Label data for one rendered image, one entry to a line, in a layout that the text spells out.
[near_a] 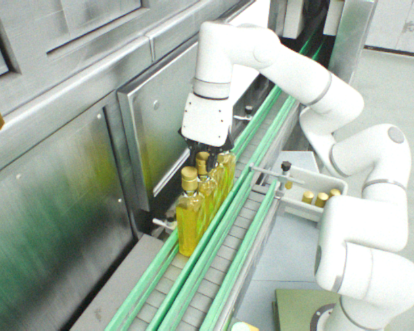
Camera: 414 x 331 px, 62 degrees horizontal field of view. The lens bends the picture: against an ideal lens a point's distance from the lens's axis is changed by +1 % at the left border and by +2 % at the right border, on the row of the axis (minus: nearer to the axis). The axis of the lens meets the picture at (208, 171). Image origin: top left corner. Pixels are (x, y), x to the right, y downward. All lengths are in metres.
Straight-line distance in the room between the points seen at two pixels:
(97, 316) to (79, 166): 0.36
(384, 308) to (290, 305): 0.29
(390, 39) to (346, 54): 2.88
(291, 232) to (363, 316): 0.48
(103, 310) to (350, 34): 1.42
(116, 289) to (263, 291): 0.41
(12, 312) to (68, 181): 0.25
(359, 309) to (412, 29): 4.03
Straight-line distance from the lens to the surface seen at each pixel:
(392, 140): 0.82
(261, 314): 1.00
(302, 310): 0.95
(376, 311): 0.74
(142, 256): 0.94
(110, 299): 0.90
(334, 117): 0.82
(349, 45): 1.72
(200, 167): 0.77
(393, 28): 4.57
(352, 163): 0.84
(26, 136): 0.55
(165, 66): 0.79
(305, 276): 1.08
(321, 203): 1.22
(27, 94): 0.56
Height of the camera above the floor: 1.65
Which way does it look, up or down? 42 degrees down
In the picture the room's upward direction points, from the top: straight up
